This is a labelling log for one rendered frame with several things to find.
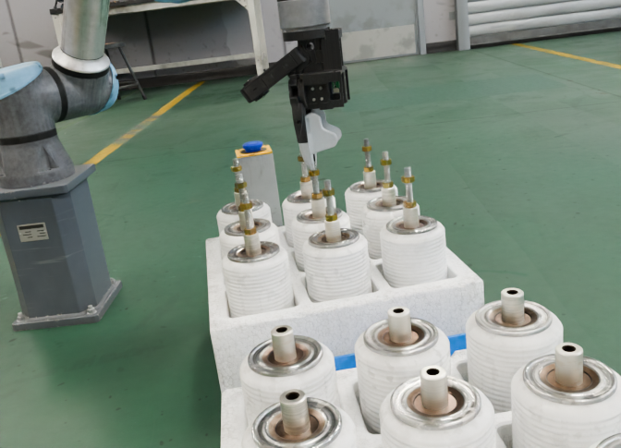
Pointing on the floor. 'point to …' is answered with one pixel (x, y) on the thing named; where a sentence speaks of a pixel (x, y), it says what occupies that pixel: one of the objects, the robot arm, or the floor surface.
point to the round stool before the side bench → (127, 65)
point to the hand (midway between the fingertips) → (308, 161)
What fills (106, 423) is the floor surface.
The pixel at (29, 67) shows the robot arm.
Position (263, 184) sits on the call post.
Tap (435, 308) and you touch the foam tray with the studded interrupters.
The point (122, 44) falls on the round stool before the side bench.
